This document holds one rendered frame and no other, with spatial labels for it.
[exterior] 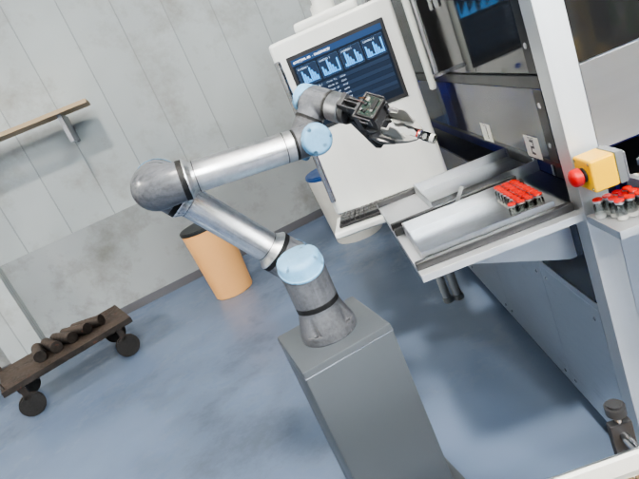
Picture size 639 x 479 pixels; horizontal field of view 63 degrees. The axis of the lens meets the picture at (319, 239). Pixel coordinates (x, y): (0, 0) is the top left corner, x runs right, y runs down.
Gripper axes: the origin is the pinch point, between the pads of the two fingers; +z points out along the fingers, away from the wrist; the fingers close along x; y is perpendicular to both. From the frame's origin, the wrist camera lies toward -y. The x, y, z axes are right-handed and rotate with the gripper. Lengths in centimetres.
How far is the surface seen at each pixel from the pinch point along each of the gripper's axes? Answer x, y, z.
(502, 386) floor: -35, -124, 24
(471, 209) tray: 0.2, -37.4, 7.7
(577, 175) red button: 4.5, -5.8, 35.3
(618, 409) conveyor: -42, 41, 58
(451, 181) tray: 15, -61, -11
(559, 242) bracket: -1.6, -33.1, 33.8
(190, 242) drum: -47, -202, -235
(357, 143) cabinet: 21, -69, -59
